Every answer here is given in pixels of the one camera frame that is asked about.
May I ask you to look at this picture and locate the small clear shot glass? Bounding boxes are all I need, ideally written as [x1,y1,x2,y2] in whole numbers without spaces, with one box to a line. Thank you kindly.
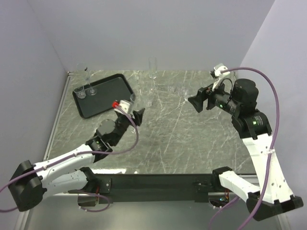
[145,94,154,107]

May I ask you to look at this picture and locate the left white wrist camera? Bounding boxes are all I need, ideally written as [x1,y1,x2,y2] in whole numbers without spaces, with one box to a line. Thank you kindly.
[112,100,133,114]

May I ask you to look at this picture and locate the tall clear cylinder glass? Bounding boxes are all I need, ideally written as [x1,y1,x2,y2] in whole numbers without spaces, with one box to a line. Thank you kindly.
[148,56,157,79]

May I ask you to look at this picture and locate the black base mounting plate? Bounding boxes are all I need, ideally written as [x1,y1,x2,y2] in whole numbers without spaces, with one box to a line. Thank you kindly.
[67,173,231,207]

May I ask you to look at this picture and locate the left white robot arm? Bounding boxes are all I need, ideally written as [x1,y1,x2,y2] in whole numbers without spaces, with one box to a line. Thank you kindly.
[7,105,145,212]

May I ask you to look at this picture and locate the small clear tumbler glass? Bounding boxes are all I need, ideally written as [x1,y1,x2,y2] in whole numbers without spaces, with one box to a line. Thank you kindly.
[73,85,86,99]

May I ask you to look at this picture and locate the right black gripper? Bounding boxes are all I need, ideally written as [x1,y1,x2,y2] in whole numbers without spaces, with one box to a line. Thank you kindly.
[188,76,241,115]

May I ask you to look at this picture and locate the clear faceted small glass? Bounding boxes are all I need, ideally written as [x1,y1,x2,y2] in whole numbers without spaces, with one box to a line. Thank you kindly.
[178,87,187,97]

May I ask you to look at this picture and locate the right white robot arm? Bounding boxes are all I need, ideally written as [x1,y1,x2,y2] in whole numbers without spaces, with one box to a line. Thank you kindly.
[188,79,304,221]

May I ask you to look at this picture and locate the tiny clear shot glass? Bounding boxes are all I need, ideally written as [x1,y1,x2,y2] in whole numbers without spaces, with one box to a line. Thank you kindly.
[168,85,176,93]

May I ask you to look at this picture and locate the round clear stemless glass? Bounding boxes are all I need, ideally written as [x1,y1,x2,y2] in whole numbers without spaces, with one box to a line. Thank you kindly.
[130,93,138,113]

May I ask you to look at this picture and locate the black plastic tray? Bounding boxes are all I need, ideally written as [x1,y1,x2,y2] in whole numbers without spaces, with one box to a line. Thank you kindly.
[72,73,134,119]

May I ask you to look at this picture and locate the aluminium frame rail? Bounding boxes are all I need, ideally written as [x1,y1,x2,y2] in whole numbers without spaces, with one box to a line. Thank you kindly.
[14,71,72,230]

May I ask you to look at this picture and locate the clear stemmed wine glass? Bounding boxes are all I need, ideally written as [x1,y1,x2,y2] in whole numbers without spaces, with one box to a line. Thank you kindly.
[77,63,97,96]

